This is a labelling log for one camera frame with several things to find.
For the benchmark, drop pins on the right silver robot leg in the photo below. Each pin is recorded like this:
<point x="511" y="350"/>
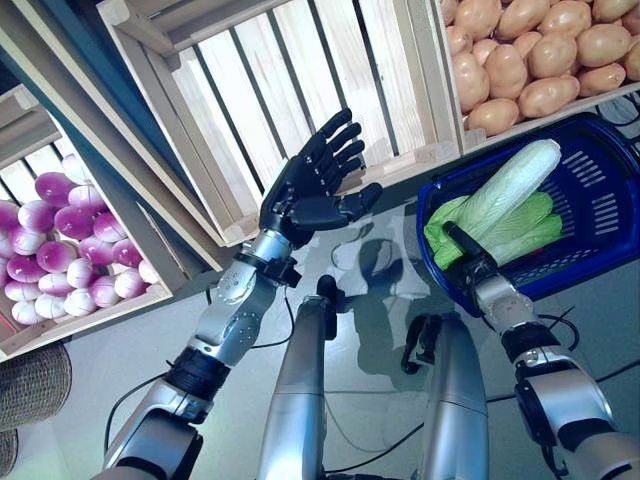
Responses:
<point x="455" y="410"/>

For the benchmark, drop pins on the right black robot foot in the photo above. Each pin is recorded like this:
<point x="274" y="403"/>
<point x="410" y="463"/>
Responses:
<point x="417" y="345"/>

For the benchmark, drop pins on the left black robot foot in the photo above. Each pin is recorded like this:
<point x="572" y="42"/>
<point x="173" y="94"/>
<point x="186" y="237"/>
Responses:
<point x="327" y="287"/>

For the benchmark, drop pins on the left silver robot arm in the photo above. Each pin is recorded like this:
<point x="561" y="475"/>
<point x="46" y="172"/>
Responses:
<point x="235" y="320"/>

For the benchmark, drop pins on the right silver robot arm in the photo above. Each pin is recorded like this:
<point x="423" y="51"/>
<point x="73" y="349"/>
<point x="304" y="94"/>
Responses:
<point x="565" y="400"/>

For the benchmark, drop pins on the wooden display shelf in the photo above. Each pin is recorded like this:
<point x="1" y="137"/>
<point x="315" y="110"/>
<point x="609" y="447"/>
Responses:
<point x="100" y="142"/>

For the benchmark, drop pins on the silver robot leg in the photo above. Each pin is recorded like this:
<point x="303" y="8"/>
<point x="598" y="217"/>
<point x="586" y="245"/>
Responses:
<point x="295" y="400"/>
<point x="455" y="410"/>

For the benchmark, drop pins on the black robot foot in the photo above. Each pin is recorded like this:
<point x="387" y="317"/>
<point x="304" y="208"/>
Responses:
<point x="327" y="287"/>
<point x="417" y="345"/>

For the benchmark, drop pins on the large napa cabbage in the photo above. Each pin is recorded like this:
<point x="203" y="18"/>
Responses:
<point x="510" y="200"/>

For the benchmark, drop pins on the wooden slatted crate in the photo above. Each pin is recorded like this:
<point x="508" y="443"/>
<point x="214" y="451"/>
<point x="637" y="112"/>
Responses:
<point x="170" y="125"/>

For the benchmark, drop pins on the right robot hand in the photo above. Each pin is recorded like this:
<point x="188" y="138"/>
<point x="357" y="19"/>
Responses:
<point x="475" y="260"/>

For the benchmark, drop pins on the small napa cabbage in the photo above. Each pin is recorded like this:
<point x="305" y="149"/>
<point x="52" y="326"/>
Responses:
<point x="540" y="232"/>

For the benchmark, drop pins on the left silver robot leg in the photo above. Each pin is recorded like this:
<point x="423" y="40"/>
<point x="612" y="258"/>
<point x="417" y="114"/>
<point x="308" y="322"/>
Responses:
<point x="295" y="400"/>

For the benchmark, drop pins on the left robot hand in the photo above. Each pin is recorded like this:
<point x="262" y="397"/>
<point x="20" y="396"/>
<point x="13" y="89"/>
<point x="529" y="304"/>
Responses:
<point x="300" y="200"/>

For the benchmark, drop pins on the blue plastic shopping basket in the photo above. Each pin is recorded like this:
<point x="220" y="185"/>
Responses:
<point x="605" y="145"/>

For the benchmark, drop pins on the brown wicker stand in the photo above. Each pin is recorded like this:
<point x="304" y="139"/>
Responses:
<point x="30" y="390"/>
<point x="7" y="452"/>

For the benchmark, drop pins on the wooden turnip crate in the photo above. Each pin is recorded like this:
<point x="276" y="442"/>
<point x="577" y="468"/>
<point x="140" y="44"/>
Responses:
<point x="100" y="322"/>

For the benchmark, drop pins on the wooden potato crate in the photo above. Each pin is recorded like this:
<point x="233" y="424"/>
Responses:
<point x="472" y="140"/>

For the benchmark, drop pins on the purple white turnip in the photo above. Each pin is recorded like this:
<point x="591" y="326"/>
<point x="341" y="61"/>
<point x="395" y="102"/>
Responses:
<point x="7" y="215"/>
<point x="125" y="252"/>
<point x="107" y="227"/>
<point x="50" y="305"/>
<point x="75" y="222"/>
<point x="20" y="290"/>
<point x="147" y="272"/>
<point x="22" y="267"/>
<point x="105" y="291"/>
<point x="25" y="241"/>
<point x="95" y="250"/>
<point x="75" y="167"/>
<point x="80" y="302"/>
<point x="55" y="283"/>
<point x="85" y="197"/>
<point x="37" y="215"/>
<point x="27" y="312"/>
<point x="80" y="272"/>
<point x="55" y="256"/>
<point x="131" y="283"/>
<point x="5" y="245"/>
<point x="52" y="187"/>

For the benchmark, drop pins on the tan potato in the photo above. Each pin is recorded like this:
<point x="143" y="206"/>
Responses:
<point x="522" y="17"/>
<point x="457" y="40"/>
<point x="470" y="81"/>
<point x="525" y="44"/>
<point x="600" y="80"/>
<point x="612" y="10"/>
<point x="477" y="17"/>
<point x="552" y="55"/>
<point x="485" y="50"/>
<point x="492" y="116"/>
<point x="602" y="44"/>
<point x="632" y="60"/>
<point x="565" y="17"/>
<point x="506" y="70"/>
<point x="547" y="96"/>

